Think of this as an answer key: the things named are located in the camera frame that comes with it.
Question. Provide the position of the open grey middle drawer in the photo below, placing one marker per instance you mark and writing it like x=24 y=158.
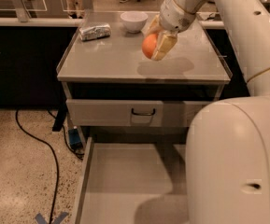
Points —
x=132 y=183

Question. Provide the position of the grey metal drawer cabinet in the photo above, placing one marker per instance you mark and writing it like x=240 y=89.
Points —
x=115 y=68

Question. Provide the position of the blue box on floor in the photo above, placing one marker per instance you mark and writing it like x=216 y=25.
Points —
x=74 y=139

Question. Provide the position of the silver foil snack bag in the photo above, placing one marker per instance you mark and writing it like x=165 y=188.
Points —
x=92 y=32

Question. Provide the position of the black drawer handle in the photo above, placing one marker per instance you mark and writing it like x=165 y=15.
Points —
x=151 y=113

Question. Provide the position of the clear acrylic barrier panel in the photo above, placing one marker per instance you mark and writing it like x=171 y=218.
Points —
x=25 y=0

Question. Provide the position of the grey top drawer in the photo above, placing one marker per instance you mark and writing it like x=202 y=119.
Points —
x=117 y=113

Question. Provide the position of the white horizontal rail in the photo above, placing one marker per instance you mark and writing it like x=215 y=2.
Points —
x=48 y=22

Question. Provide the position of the orange fruit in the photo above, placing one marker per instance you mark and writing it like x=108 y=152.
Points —
x=149 y=45

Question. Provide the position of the white ceramic bowl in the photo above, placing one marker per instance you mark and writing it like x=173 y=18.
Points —
x=134 y=21

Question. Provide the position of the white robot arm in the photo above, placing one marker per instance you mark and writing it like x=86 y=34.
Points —
x=228 y=143

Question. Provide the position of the person legs in background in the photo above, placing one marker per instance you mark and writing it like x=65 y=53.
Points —
x=75 y=9

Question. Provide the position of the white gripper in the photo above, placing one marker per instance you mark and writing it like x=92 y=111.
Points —
x=174 y=17

